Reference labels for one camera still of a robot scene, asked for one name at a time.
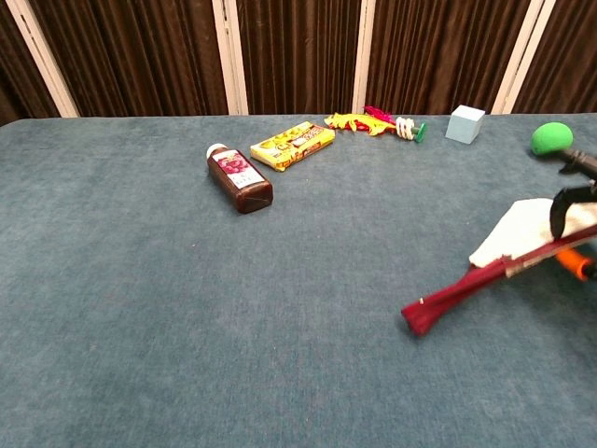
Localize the light blue cube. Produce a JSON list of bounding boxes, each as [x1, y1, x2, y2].
[[445, 105, 486, 145]]

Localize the red-ribbed white folding fan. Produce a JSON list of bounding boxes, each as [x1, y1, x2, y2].
[[400, 198, 597, 338]]

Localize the colourful feather shuttlecock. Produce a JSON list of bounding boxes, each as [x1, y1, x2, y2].
[[324, 105, 428, 144]]

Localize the yellow snack box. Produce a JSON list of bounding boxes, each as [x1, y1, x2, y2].
[[249, 120, 337, 173]]

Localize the green ball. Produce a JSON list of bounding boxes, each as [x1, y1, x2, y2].
[[531, 121, 574, 158]]

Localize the white screen frame post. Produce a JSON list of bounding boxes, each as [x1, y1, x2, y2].
[[212, 0, 249, 117], [492, 0, 557, 116], [4, 0, 80, 119], [352, 0, 377, 115]]

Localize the dark brown curtain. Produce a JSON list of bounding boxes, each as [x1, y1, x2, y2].
[[0, 0, 597, 126]]

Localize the right robot hand orange thumbtip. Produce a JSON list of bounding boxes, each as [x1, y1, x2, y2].
[[549, 147, 597, 282]]

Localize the dark red juice bottle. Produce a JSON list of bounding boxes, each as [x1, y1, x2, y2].
[[206, 143, 274, 215]]

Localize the teal table mat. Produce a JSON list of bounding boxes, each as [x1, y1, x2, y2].
[[0, 113, 597, 448]]

